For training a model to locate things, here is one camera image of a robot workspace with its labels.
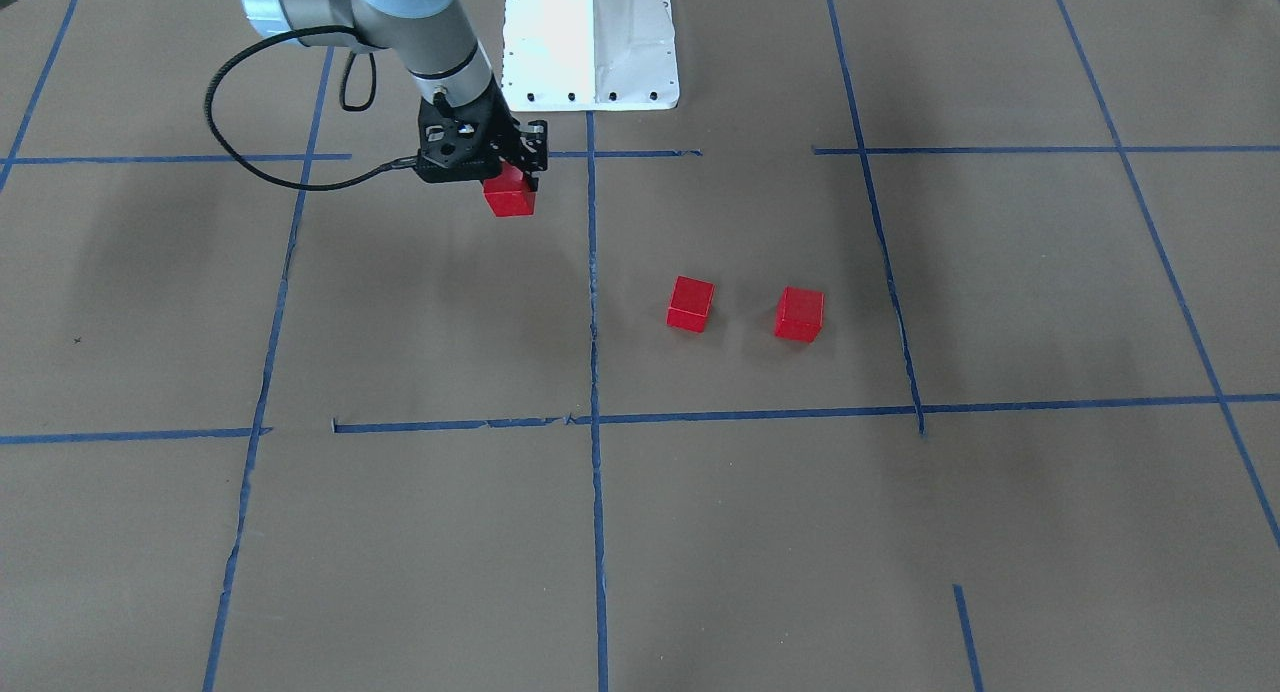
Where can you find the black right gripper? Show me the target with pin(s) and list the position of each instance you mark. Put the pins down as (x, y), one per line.
(503, 129)

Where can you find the red cube block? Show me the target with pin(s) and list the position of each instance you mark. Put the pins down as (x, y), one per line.
(689, 304)
(512, 193)
(799, 314)

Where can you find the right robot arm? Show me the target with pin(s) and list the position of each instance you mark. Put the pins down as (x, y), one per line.
(433, 39)

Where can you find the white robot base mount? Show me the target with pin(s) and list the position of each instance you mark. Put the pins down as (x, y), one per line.
(578, 55)

